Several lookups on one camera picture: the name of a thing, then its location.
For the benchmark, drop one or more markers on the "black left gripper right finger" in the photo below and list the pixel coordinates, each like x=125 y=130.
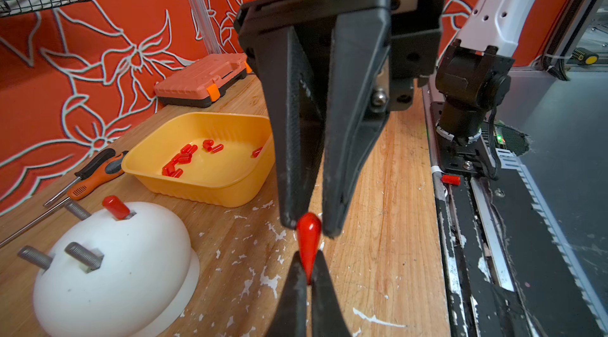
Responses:
x=327 y=318

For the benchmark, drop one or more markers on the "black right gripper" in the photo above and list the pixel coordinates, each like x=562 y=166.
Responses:
x=288 y=62

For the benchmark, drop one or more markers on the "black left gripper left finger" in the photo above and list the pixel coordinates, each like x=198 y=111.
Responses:
x=291 y=313

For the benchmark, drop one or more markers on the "red screw protection sleeve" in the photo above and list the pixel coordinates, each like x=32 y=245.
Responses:
x=116 y=207

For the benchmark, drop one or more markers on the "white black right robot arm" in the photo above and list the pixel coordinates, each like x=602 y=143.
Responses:
x=472 y=73

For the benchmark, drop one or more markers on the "white dome screw fixture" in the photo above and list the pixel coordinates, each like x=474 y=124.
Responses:
x=148 y=276

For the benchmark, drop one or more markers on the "metal screw front left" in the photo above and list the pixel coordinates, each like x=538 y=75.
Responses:
x=86 y=257

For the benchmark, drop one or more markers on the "metal screw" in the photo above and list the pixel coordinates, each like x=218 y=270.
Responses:
x=35 y=257
x=77 y=210
x=86 y=257

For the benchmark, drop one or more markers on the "metal screw back right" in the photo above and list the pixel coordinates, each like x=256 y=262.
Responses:
x=77 y=210

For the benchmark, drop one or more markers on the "metal screw back left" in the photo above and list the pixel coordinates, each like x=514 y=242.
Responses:
x=35 y=257

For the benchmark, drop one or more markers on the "yellow plastic tray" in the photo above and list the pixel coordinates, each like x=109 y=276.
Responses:
x=215 y=158

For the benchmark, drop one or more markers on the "orange plastic tool case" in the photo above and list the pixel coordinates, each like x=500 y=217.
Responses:
x=204 y=82

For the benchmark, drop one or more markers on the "red clip on base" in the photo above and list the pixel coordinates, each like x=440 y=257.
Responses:
x=453 y=180

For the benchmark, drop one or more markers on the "small black screwdriver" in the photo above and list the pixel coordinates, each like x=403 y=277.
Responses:
x=83 y=174

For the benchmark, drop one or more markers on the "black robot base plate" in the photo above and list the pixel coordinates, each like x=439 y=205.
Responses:
x=509 y=269

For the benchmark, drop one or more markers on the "orange handled long screwdriver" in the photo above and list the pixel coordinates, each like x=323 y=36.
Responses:
x=109 y=170

